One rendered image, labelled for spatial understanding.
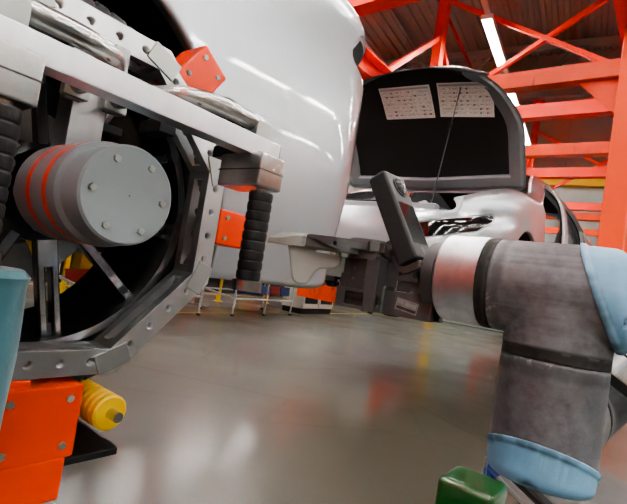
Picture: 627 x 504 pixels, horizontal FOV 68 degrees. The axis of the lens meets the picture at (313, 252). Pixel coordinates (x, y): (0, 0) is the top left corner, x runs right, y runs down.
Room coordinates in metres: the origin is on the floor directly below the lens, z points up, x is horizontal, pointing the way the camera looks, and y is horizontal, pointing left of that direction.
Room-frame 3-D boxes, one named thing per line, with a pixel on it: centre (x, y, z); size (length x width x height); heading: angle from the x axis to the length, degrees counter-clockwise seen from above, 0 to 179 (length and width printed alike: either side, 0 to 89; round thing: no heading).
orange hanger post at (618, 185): (3.55, -1.95, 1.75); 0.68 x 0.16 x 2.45; 52
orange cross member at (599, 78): (4.24, -1.08, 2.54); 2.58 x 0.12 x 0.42; 52
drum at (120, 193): (0.65, 0.32, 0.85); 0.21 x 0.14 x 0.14; 52
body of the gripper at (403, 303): (0.54, -0.10, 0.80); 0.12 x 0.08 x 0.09; 52
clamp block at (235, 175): (0.70, 0.11, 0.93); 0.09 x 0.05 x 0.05; 52
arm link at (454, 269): (0.49, -0.16, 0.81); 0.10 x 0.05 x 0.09; 142
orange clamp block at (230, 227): (0.94, 0.19, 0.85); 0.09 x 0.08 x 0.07; 142
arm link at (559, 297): (0.43, -0.23, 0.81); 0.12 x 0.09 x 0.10; 52
